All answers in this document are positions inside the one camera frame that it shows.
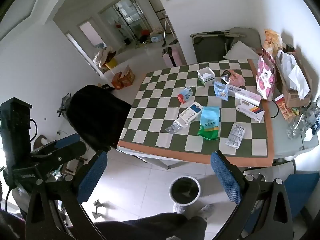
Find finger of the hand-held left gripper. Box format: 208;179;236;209
31;133;81;158
37;142;87;178

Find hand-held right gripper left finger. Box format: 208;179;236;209
25;150;108;240

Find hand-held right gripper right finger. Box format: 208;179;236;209
211;150;294;240

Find white round trash bin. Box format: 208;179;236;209
169;176;202;207

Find white box with colour stripes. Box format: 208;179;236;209
236;99;265;123

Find white blue medicine box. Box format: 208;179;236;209
178;102;203;127

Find long pink white box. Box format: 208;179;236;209
226;84;262;106

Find small dumbbell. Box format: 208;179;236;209
92;199;107;219

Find grey bag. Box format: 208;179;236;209
59;92;73;117

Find grey fluffy slipper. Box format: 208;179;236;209
199;204;214;217
173;203;187;214

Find flat silver blister pack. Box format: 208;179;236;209
225;122;246;148

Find green blue rice bag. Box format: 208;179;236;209
197;106;221;141

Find crumpled silver blister pack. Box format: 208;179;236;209
165;120;186;134

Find person's dark pants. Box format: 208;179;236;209
95;212;208;240

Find orange printed carton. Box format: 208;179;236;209
111;72;125;90
122;65;136;87

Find clear plastic bottle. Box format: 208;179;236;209
300;102;320;135
286;112;304;139

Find small blue pouch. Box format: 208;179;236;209
214;81;230;101

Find yellow bag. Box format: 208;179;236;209
105;58;118;70

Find small red blue carton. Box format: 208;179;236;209
177;87;193;104

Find red snack packet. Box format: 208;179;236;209
274;94;300;120

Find beige plastic bag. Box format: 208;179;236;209
93;46;117;68

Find pink crumpled wrapper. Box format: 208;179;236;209
229;70;247;87

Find dark snack packet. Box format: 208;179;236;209
220;70;234;83

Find green white checkered tablecloth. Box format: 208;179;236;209
117;59;275;167

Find brown cardboard box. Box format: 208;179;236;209
275;51;313;108

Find open white green box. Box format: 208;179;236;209
197;67;215;87

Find pink floral gift bag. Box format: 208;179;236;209
256;48;277;102

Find white tissue paper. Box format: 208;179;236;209
287;65;310;100

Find white pillow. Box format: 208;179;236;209
222;40;260;60

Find white plastic bag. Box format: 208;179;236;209
276;50;298;80

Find grey folding cot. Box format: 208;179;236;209
190;27;262;63

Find pink suitcase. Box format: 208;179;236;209
162;46;187;68

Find glass sliding door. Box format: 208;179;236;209
99;0;153;45

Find orange snack bag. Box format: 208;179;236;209
262;29;283;55

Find metal stand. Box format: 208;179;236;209
162;12;175;47

